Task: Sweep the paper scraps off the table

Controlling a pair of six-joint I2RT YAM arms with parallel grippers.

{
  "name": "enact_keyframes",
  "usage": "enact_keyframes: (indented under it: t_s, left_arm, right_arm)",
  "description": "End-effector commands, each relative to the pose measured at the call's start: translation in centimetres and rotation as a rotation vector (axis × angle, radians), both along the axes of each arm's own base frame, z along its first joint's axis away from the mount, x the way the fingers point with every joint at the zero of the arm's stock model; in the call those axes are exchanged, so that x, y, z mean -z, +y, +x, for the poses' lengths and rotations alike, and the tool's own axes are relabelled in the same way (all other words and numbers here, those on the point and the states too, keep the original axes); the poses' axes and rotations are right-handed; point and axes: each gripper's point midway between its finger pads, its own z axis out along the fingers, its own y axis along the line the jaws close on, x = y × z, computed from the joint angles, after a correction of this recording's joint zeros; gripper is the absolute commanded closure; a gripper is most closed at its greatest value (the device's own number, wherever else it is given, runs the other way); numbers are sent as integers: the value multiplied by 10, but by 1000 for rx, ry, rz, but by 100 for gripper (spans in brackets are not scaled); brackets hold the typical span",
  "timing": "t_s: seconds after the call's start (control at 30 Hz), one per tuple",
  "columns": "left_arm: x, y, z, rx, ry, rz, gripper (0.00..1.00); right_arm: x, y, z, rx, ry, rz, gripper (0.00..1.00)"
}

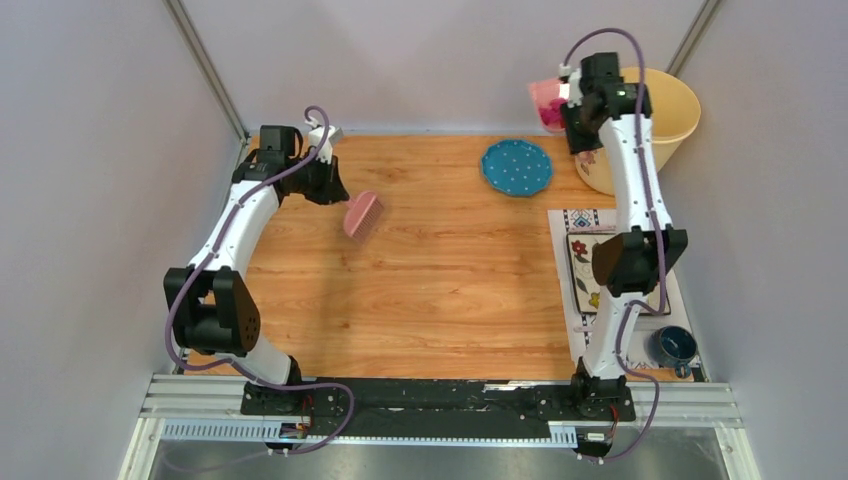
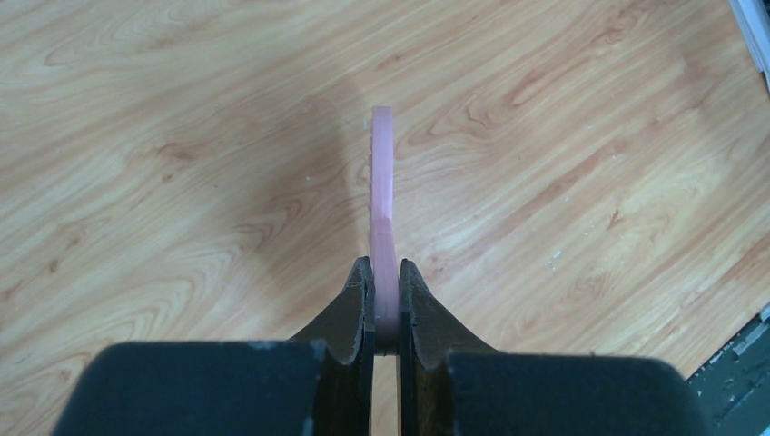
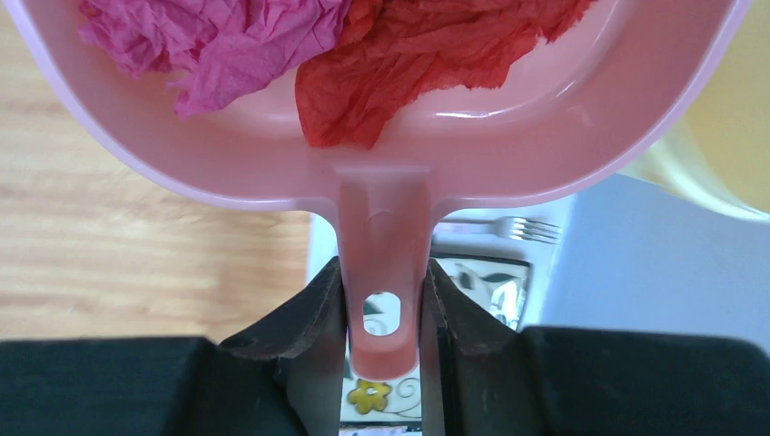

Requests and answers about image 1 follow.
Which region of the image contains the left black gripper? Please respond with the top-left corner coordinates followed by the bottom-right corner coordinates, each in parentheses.
top-left (285, 152), bottom-right (349, 206)

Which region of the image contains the small magenta scrap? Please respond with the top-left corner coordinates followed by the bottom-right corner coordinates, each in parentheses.
top-left (537, 98), bottom-right (565, 132)

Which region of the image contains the pink plastic dustpan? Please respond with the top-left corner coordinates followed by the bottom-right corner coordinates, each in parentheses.
top-left (528, 78), bottom-right (565, 134)

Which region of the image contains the pink hand brush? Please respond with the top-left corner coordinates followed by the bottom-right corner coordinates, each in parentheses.
top-left (343, 191), bottom-right (384, 243)

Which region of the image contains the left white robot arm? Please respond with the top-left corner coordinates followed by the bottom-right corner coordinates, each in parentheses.
top-left (163, 124), bottom-right (349, 415)

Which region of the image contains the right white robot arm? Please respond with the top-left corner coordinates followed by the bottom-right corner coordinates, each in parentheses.
top-left (561, 52), bottom-right (688, 419)

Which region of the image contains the blue polka dot plate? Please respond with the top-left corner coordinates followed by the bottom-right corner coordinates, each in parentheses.
top-left (480, 138), bottom-right (554, 197)

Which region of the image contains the cream yellow waste bin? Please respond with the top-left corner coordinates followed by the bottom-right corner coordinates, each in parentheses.
top-left (574, 68), bottom-right (701, 196)

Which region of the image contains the square floral plate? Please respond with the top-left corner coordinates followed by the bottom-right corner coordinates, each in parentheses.
top-left (564, 231), bottom-right (672, 317)

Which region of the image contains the patterned white placemat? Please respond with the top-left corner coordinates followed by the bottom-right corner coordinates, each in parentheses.
top-left (548, 209), bottom-right (692, 370)

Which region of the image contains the dark blue mug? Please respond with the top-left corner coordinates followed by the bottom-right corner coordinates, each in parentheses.
top-left (646, 325), bottom-right (698, 379)

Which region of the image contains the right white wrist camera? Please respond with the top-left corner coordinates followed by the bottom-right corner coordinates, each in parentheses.
top-left (558, 63), bottom-right (583, 107)

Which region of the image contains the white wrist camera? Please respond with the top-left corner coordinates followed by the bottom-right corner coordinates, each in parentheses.
top-left (307, 125), bottom-right (344, 165)
top-left (558, 63), bottom-right (583, 107)

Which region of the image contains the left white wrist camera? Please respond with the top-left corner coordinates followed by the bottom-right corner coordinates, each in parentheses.
top-left (307, 125), bottom-right (344, 165)

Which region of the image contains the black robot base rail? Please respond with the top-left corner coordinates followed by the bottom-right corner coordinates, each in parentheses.
top-left (240, 377), bottom-right (636, 441)

